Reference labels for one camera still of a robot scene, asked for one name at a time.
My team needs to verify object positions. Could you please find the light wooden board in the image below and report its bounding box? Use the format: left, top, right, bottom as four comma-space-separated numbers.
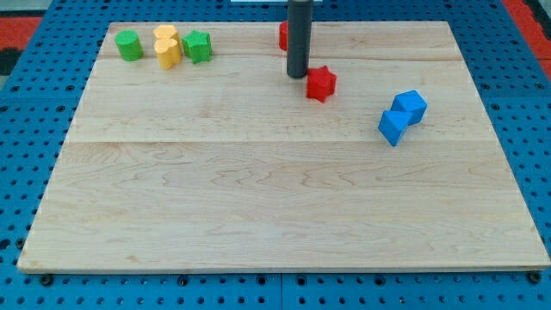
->
17, 22, 550, 274

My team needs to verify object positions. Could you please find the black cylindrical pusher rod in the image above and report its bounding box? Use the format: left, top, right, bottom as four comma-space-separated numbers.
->
287, 0, 313, 78

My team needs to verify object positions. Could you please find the yellow heart block front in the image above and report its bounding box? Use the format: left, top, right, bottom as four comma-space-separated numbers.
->
154, 38, 182, 70

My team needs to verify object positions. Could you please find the green star block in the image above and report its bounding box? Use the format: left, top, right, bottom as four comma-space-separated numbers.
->
182, 29, 212, 64

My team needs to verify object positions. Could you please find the red star block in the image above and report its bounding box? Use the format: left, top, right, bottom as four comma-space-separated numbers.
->
306, 65, 337, 103

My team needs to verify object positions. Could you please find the blue cube block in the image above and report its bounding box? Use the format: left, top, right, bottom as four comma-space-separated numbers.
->
391, 90, 428, 125

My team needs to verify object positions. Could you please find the yellow block rear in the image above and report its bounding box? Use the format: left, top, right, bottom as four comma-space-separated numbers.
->
153, 24, 181, 44

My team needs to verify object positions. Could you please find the red cylinder block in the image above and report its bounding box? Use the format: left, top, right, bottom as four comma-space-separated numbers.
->
278, 21, 288, 51

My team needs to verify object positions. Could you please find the blue triangular prism block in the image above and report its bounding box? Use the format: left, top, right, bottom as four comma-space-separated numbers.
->
378, 110, 412, 146

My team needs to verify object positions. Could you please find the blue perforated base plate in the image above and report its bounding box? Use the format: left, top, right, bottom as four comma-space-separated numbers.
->
1, 1, 550, 309

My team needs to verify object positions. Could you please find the green cylinder block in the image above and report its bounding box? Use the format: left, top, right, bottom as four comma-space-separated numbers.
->
115, 29, 143, 61

